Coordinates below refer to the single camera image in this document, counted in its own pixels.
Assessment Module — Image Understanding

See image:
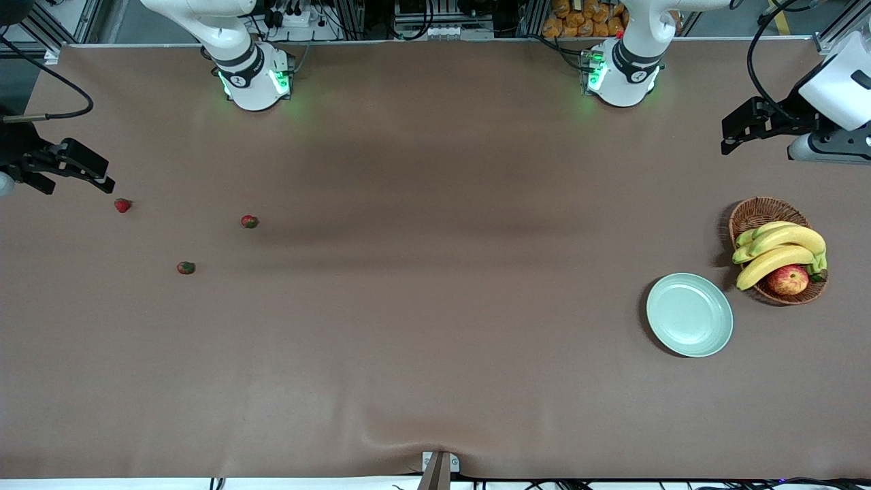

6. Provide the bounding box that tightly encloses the white power strip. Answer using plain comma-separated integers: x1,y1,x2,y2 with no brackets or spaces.
269,5,329,29

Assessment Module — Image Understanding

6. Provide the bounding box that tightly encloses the metal table clamp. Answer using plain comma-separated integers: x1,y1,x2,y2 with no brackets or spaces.
416,451,461,490

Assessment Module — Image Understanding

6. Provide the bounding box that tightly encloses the brown wicker basket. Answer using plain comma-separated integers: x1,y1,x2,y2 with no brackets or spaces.
728,197,829,306

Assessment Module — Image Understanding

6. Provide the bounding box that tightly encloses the orange packaged buns pile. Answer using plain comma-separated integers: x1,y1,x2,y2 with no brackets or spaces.
542,0,628,39

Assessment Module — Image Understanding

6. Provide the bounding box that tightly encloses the brown table cover sheet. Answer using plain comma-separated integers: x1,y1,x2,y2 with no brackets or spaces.
0,37,871,480

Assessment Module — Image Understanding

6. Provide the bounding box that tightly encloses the red yellow apple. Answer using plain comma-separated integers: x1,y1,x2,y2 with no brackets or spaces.
767,265,810,297

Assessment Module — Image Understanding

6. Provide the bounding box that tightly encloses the white terminal strip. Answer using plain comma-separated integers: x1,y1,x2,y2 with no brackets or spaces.
393,24,495,40

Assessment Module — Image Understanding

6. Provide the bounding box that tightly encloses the pale green round plate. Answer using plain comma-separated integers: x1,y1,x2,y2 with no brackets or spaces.
646,272,734,359

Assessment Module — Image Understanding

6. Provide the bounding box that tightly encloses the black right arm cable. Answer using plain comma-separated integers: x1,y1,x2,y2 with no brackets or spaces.
0,34,95,123

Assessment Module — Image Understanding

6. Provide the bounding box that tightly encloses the aluminium frame post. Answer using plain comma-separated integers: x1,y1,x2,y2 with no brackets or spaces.
813,0,871,55
17,0,103,65

